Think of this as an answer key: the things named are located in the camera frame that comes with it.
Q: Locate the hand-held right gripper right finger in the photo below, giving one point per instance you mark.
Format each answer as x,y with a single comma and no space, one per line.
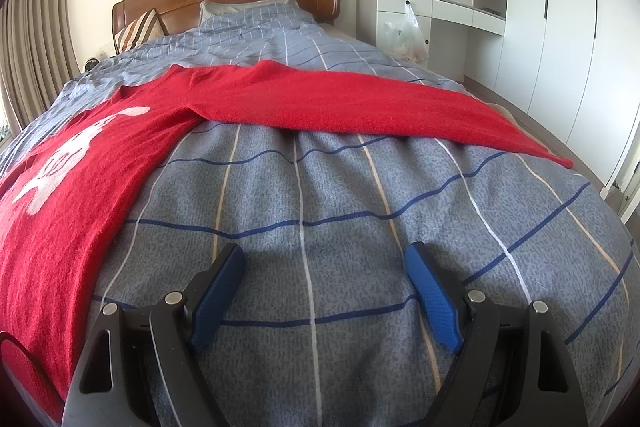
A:
430,297

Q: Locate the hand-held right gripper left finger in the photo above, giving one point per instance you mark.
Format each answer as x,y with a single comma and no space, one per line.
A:
220,292

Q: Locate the red knitted sweater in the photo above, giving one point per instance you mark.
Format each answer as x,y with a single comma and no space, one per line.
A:
300,107

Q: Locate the grey checked bed cover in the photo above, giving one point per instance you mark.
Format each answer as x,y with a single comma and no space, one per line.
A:
325,207

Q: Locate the small dark round clock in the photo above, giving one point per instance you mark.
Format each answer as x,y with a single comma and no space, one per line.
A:
90,65

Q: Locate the striped brown cushion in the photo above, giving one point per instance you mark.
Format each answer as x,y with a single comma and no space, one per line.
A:
140,32

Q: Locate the grey pillow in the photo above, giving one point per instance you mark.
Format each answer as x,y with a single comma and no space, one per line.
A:
220,9

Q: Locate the white wardrobe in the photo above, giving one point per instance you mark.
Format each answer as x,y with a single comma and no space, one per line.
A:
550,32

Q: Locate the beige curtain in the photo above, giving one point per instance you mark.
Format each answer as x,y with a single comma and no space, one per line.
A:
35,32

